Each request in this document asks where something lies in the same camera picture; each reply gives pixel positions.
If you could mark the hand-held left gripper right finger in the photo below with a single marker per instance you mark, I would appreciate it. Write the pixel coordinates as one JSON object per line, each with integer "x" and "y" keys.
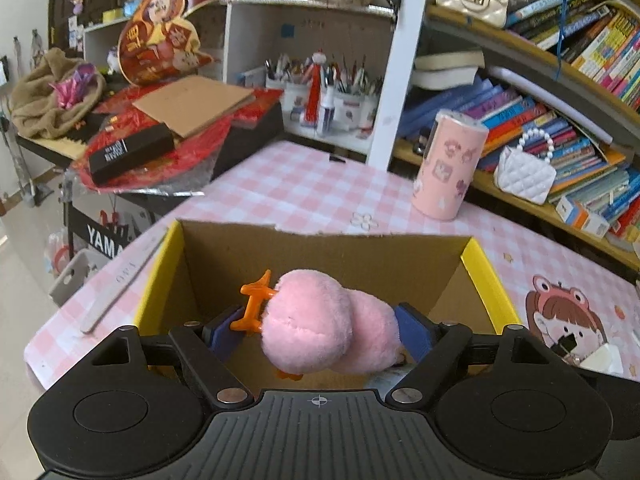
{"x": 412, "y": 330}

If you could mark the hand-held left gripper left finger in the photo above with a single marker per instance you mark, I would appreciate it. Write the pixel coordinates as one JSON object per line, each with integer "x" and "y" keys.
{"x": 227, "y": 332}

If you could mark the pink plush toy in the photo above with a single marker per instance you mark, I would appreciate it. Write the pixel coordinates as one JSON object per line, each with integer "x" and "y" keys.
{"x": 320, "y": 325}

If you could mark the yellow cardboard box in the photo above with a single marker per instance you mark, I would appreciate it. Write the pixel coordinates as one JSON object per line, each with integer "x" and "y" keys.
{"x": 320, "y": 255}

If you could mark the white charger block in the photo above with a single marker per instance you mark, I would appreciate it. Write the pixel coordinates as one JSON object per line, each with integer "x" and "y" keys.
{"x": 602, "y": 359}

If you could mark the black binder clip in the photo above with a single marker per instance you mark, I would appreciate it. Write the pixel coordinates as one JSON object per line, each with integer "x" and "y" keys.
{"x": 565, "y": 345}

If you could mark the grey nail file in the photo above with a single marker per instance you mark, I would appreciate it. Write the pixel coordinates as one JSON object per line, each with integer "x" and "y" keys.
{"x": 120, "y": 282}

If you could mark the pink checked table mat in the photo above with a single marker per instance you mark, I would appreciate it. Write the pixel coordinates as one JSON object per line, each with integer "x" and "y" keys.
{"x": 300, "y": 185}

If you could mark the pink cartoon print canister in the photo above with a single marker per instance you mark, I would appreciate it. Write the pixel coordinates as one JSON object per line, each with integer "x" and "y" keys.
{"x": 447, "y": 165}

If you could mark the red foil paper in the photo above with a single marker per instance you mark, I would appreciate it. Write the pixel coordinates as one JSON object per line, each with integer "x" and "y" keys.
{"x": 170, "y": 170}

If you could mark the white and orange box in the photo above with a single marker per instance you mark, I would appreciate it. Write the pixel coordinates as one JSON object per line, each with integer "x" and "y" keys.
{"x": 582, "y": 216}

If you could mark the white quilted handbag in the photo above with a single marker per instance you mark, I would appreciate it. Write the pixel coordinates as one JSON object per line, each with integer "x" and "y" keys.
{"x": 525, "y": 177}

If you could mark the black flat box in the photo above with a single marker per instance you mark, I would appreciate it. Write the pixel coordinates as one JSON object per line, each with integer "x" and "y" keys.
{"x": 250, "y": 140}

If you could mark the long black box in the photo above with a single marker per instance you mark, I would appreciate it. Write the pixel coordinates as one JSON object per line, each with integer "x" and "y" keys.
{"x": 130, "y": 155}

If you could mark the row of blue books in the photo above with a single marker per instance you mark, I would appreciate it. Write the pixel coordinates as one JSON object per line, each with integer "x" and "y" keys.
{"x": 565, "y": 160}

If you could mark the brown cardboard sheet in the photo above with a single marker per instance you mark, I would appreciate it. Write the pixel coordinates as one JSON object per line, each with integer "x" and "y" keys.
{"x": 195, "y": 105}

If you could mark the white pen holder with pens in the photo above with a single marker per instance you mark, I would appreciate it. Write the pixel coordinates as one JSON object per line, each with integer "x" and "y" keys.
{"x": 350, "y": 107}

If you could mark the small white glue bottle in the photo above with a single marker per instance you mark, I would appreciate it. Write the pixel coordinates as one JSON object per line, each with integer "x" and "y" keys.
{"x": 327, "y": 115}

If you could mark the wooden bookshelf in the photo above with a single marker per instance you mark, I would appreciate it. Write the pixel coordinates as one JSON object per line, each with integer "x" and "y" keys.
{"x": 395, "y": 85}

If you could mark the stacked lying books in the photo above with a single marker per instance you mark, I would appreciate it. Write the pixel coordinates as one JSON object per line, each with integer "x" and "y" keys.
{"x": 445, "y": 70}

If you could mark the brown plush blanket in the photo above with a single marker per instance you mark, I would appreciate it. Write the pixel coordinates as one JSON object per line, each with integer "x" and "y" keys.
{"x": 40, "y": 105}

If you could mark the white cubby shelf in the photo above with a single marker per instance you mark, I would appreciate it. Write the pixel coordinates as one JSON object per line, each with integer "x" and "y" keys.
{"x": 260, "y": 30}

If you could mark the red cartoon cutout decoration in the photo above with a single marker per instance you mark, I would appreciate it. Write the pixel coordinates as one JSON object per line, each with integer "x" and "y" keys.
{"x": 160, "y": 35}

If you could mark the row of colourful thin books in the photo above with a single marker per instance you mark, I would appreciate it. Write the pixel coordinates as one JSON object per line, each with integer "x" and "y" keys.
{"x": 595, "y": 35}

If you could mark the dark wooden door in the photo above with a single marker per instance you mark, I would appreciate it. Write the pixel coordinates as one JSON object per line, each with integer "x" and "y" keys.
{"x": 75, "y": 5}

